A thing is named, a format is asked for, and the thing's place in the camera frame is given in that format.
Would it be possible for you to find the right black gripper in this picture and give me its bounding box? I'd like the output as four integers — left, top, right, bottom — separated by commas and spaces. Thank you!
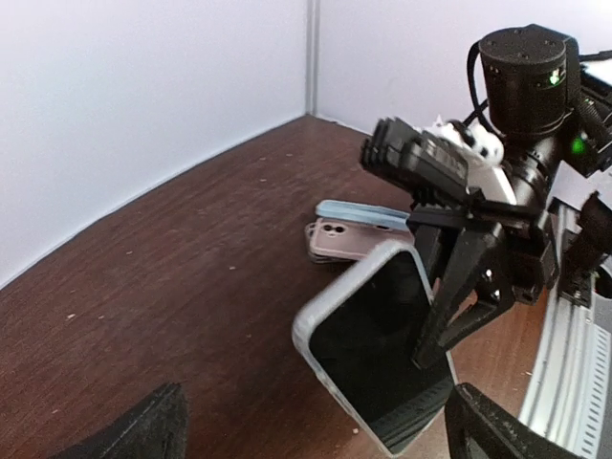
407, 200, 558, 368

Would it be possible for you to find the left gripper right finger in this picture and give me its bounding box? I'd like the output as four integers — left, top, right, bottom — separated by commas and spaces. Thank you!
445, 382, 577, 459

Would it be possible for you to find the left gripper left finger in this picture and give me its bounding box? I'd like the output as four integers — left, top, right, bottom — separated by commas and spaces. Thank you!
54, 382, 188, 459

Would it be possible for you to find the clear magsafe phone case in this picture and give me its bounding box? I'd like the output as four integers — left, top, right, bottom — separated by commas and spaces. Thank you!
291, 237, 460, 455

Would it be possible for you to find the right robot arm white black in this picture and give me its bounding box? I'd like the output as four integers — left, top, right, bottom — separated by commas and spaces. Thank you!
409, 24, 611, 368

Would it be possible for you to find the light blue phone case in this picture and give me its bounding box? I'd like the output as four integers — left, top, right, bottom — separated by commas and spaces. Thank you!
315, 200, 409, 230

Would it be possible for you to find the pink phone case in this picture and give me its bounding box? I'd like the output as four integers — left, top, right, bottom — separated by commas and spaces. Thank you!
305, 218, 414, 261

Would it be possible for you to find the grey clear phone case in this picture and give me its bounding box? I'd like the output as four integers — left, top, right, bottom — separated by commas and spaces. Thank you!
303, 222, 345, 267

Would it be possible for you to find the front aluminium rail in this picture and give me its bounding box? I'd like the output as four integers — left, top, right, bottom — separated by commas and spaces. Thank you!
518, 195, 612, 458

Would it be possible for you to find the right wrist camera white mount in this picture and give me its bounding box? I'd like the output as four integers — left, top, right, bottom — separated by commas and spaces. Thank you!
360, 118, 517, 207

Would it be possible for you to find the right aluminium frame post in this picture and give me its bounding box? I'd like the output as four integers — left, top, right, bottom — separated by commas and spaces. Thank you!
305, 0, 320, 117

